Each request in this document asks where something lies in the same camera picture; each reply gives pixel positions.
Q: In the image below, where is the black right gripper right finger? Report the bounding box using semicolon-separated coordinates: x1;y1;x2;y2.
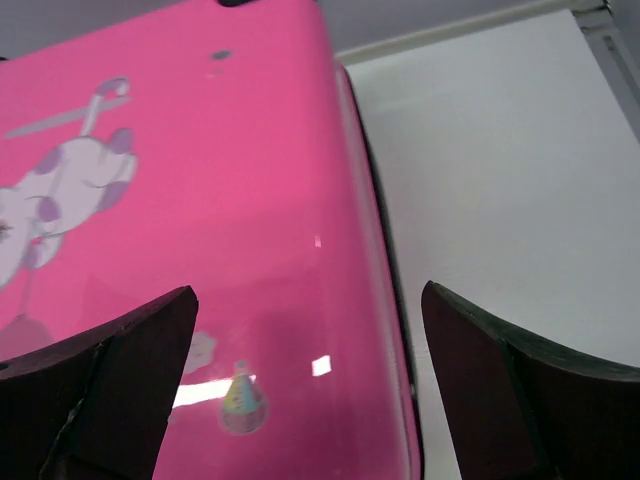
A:
421;282;639;479

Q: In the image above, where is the pink suitcase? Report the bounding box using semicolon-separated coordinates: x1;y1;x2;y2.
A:
1;1;424;479

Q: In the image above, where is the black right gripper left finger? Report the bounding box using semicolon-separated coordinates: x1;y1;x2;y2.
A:
1;286;199;479

